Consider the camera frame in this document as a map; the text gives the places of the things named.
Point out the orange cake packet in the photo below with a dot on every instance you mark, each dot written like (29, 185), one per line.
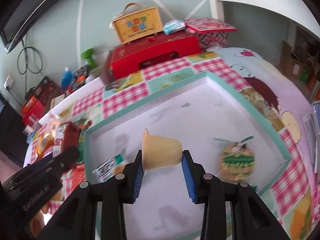
(44, 142)

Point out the yellow pudding cup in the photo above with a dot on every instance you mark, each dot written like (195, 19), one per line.
(160, 152)

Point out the yellow childrens day box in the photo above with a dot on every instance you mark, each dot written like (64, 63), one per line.
(137, 22)

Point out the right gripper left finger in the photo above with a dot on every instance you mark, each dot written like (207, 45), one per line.
(92, 207)

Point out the pink plaid tablecloth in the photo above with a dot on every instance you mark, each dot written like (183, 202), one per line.
(294, 197)

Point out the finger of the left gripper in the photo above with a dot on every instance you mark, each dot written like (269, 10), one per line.
(60, 164)

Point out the wall power socket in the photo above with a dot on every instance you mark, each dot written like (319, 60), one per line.
(9, 83)

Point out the teal rimmed white tray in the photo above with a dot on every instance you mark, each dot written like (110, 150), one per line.
(196, 111)

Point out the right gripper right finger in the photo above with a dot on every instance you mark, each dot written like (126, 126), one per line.
(250, 217)

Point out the large red gift box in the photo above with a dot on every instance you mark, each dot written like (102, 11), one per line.
(149, 51)

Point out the blue wet wipes pack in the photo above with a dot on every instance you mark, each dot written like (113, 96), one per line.
(173, 26)

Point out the red orange boxes stack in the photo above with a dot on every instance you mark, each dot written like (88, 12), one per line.
(39, 100)

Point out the blue water bottle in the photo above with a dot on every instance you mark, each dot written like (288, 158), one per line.
(66, 79)

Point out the round cookie clear packet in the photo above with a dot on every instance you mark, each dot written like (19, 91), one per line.
(236, 161)

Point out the cardboard box of toys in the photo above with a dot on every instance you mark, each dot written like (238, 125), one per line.
(81, 77)

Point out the dark red biscuit packet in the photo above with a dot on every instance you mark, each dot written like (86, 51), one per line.
(67, 135)

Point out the red patterned flat box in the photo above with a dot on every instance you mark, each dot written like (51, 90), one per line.
(210, 32)

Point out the green dumbbell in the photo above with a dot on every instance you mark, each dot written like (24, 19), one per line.
(87, 56)

